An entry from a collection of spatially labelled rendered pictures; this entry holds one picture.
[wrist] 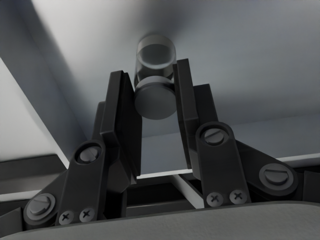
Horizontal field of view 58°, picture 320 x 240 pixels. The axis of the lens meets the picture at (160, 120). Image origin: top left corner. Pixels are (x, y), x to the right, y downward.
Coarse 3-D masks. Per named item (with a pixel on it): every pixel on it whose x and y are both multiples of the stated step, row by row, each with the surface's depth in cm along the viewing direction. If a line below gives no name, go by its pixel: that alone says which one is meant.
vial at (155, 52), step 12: (156, 36) 15; (144, 48) 15; (156, 48) 14; (168, 48) 15; (144, 60) 14; (156, 60) 14; (168, 60) 14; (144, 72) 13; (156, 72) 13; (168, 72) 13; (168, 84) 13
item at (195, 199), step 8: (160, 176) 25; (168, 176) 25; (176, 176) 22; (136, 184) 25; (144, 184) 25; (176, 184) 24; (184, 184) 22; (184, 192) 23; (192, 192) 21; (192, 200) 22; (200, 200) 21; (200, 208) 22
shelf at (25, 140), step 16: (0, 80) 18; (0, 96) 19; (16, 96) 19; (0, 112) 20; (16, 112) 20; (0, 128) 21; (16, 128) 21; (32, 128) 21; (0, 144) 22; (16, 144) 22; (32, 144) 22; (48, 144) 22; (0, 160) 23; (304, 160) 24; (192, 176) 25; (32, 192) 26
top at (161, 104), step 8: (144, 88) 12; (152, 88) 12; (160, 88) 12; (168, 88) 12; (136, 96) 13; (144, 96) 13; (152, 96) 13; (160, 96) 13; (168, 96) 13; (136, 104) 13; (144, 104) 13; (152, 104) 13; (160, 104) 13; (168, 104) 13; (144, 112) 13; (152, 112) 13; (160, 112) 13; (168, 112) 13
